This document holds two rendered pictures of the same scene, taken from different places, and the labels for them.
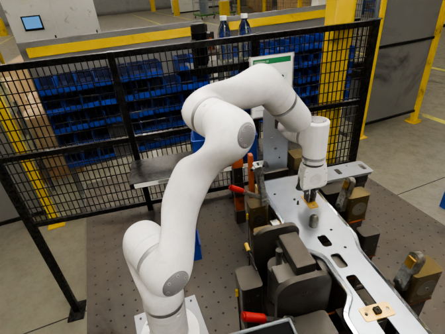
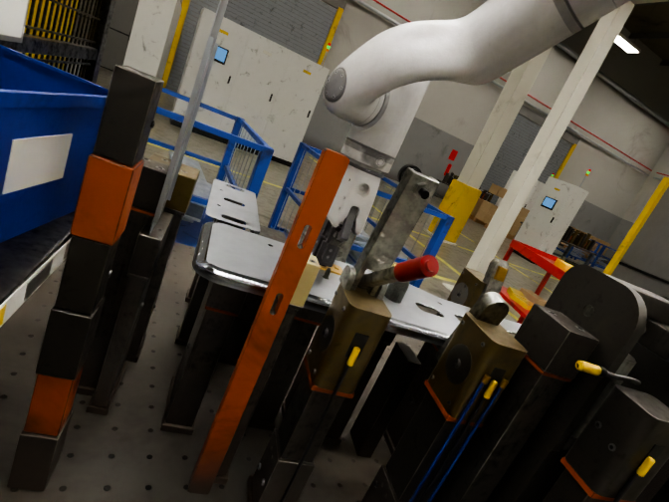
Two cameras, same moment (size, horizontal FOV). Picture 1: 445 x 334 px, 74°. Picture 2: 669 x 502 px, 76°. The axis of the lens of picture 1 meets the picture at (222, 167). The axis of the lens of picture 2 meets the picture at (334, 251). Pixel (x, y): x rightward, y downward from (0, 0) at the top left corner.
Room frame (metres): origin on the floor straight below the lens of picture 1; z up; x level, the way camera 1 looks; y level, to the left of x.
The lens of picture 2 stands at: (1.01, 0.37, 1.23)
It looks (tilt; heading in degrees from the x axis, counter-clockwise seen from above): 16 degrees down; 261
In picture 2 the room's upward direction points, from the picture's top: 24 degrees clockwise
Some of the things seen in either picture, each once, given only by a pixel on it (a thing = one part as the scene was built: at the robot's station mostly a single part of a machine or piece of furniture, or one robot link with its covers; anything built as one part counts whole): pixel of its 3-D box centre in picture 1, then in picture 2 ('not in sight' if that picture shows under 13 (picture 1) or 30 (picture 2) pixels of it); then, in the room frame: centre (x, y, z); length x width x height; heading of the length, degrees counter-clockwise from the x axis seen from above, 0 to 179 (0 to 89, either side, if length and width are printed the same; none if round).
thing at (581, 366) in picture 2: (251, 256); (609, 374); (0.58, -0.06, 1.09); 0.10 x 0.01 x 0.01; 10
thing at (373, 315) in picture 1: (377, 310); not in sight; (0.44, -0.36, 1.01); 0.08 x 0.04 x 0.01; 99
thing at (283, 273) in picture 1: (285, 310); (559, 436); (0.51, -0.14, 0.94); 0.18 x 0.13 x 0.49; 10
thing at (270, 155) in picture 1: (275, 136); (193, 108); (1.17, -0.24, 1.17); 0.12 x 0.01 x 0.34; 100
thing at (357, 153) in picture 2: (312, 158); (367, 156); (0.91, -0.33, 1.20); 0.09 x 0.08 x 0.03; 100
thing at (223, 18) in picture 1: (224, 39); not in sight; (1.52, -0.07, 1.53); 0.07 x 0.07 x 0.20
